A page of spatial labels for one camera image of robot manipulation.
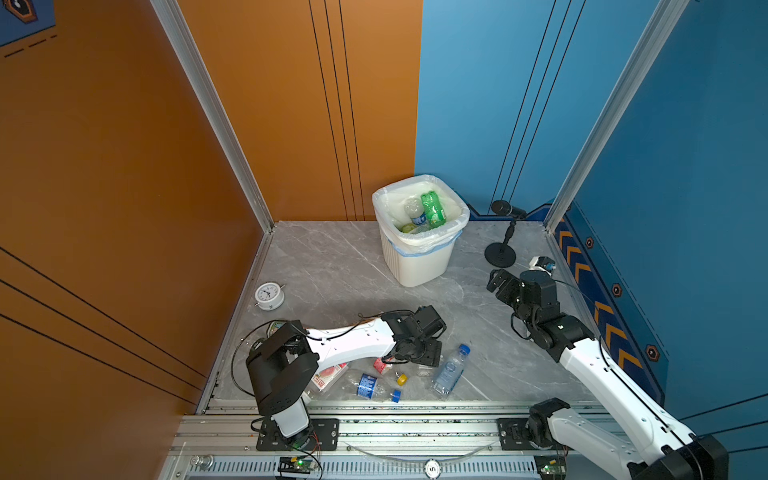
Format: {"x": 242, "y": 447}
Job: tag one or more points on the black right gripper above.
{"x": 511, "y": 284}

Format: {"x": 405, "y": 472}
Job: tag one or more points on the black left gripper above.
{"x": 433, "y": 355}

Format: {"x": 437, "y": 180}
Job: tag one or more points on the green sprite bottle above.
{"x": 433, "y": 209}

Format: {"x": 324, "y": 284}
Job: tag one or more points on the clear bottle blue pepsi label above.
{"x": 414, "y": 208}

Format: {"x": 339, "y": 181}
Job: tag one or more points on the clear bottle red white label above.
{"x": 275, "y": 326}

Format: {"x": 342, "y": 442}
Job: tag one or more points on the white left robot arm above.
{"x": 281, "y": 366}

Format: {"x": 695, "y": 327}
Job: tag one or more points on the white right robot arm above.
{"x": 656, "y": 445}

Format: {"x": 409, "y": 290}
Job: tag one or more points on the white ribbed trash bin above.
{"x": 411, "y": 271}

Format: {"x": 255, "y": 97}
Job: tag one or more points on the clear water bottle blue cap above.
{"x": 451, "y": 371}

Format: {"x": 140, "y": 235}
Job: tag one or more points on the black microphone desk stand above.
{"x": 501, "y": 254}

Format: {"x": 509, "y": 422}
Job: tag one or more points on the crushed bottle red label yellow cap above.
{"x": 390, "y": 371}

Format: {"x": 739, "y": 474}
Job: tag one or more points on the crushed bottle blue label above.
{"x": 369, "y": 387}

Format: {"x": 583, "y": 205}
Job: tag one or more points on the pink white label bottle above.
{"x": 325, "y": 379}

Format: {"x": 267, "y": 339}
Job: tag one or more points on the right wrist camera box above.
{"x": 542, "y": 263}

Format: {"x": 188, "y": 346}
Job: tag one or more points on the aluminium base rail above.
{"x": 365, "y": 439}

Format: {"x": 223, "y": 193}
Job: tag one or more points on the aluminium frame post right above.
{"x": 652, "y": 40}

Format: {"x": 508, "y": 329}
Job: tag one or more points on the aluminium frame post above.
{"x": 652, "y": 40}
{"x": 176, "y": 29}

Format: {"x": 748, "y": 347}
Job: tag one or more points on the aluminium frame post left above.
{"x": 176, "y": 29}

